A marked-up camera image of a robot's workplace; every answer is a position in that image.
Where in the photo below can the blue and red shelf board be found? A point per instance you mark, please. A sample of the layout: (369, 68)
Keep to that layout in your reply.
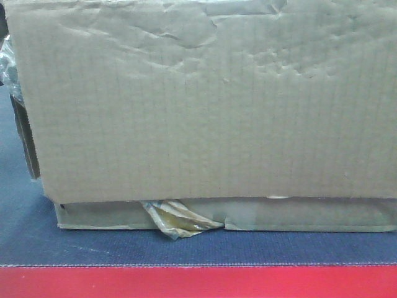
(40, 260)

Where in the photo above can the crumpled clear packing tape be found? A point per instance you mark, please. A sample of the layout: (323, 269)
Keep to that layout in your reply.
(175, 220)

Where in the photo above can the large brown cardboard box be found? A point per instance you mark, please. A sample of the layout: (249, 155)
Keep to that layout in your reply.
(263, 115)

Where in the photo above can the crinkled clear plastic wrap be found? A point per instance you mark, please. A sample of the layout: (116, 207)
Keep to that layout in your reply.
(9, 74)

